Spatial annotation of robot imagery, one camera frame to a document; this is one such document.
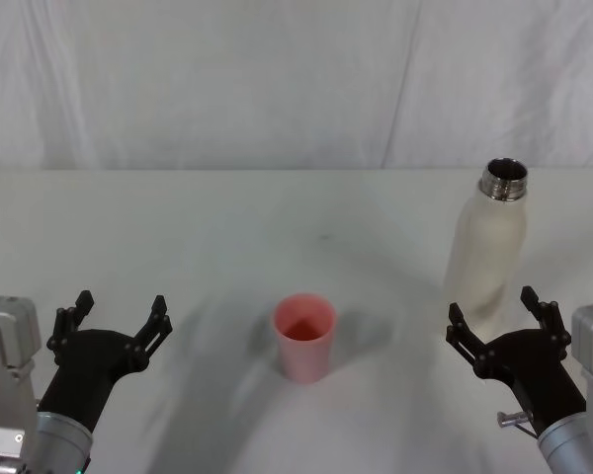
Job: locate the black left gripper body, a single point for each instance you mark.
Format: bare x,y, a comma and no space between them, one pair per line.
94,355

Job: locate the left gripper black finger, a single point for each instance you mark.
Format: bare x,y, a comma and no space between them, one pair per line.
65,323
153,328

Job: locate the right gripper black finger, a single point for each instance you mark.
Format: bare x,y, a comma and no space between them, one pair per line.
547,316
467,340

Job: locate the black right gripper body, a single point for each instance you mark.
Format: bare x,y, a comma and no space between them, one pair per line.
538,365

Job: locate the cream vacuum bottle steel neck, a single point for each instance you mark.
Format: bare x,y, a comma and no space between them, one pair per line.
484,257

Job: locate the silver and grey left robot arm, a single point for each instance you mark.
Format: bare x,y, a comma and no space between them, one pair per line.
10,375

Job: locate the silver and grey right robot arm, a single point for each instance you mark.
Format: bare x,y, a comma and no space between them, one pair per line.
590,375

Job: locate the white table cloth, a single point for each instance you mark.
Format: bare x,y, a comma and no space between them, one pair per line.
227,237

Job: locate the pink plastic cup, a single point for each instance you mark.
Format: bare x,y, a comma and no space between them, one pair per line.
304,340

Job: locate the white wrinkled curtain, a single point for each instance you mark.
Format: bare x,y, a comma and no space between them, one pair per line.
277,84

